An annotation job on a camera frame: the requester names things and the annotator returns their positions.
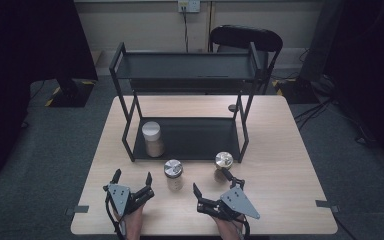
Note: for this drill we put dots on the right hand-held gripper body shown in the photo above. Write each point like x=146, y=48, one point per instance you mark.
x=238, y=203

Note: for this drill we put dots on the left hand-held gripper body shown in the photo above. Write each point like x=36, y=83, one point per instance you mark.
x=120, y=198

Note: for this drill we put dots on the silver lid jar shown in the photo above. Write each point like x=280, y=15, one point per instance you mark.
x=173, y=170

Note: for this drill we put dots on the white lid jar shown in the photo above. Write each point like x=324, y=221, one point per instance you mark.
x=151, y=131

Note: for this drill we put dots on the black metal shelf rack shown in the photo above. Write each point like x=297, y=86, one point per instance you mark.
x=185, y=66

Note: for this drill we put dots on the person's right hand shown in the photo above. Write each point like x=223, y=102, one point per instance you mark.
x=230, y=230

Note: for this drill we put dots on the person's left hand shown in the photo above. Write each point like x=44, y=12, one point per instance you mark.
x=134, y=223

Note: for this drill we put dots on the grey tape strip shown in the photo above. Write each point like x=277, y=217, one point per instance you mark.
x=325, y=204
x=80, y=209

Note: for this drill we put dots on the small dark round disc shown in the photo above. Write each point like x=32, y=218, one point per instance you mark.
x=232, y=107

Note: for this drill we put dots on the black stand base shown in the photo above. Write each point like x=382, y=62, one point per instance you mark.
x=296, y=91
x=73, y=95

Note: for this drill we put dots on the black chair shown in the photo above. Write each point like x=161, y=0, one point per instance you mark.
x=246, y=37

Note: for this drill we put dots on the dark curtain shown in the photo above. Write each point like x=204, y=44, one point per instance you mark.
x=20, y=66
x=373, y=66

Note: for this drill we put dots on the white wall power outlet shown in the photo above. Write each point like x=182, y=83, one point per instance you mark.
x=189, y=5

